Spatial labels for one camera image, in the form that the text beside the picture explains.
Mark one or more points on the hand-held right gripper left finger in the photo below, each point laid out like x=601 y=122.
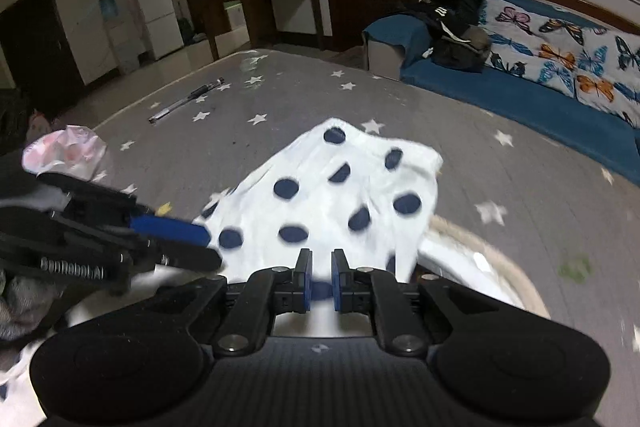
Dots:
x=306 y=287

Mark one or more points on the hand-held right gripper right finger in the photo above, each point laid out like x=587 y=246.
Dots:
x=338 y=287

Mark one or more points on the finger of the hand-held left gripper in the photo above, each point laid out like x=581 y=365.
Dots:
x=195 y=258
x=170 y=229

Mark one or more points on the white polka dot shorts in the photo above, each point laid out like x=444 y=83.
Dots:
x=325 y=187

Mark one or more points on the grey knit cloth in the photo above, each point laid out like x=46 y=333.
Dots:
x=25 y=307

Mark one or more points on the pink white cloth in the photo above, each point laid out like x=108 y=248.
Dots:
x=65 y=152

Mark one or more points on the black pen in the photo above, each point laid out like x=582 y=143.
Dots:
x=190 y=98

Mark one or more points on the round built-in induction cooker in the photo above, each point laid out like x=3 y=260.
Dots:
x=480 y=257

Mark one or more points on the grey star print tablecloth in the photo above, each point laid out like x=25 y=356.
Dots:
x=350 y=107

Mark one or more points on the white water dispenser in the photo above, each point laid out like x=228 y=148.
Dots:
x=122 y=47

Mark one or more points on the dark wooden door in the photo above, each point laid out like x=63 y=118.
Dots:
x=40 y=47

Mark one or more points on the white refrigerator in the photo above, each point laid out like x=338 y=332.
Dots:
x=157 y=12

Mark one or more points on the blue sofa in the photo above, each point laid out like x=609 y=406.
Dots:
x=500 y=107

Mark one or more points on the olive green cloth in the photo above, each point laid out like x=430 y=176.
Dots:
x=465 y=49

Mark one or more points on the black jacket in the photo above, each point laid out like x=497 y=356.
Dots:
x=450 y=7

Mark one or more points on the butterfly print quilt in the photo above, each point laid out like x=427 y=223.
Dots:
x=565 y=57

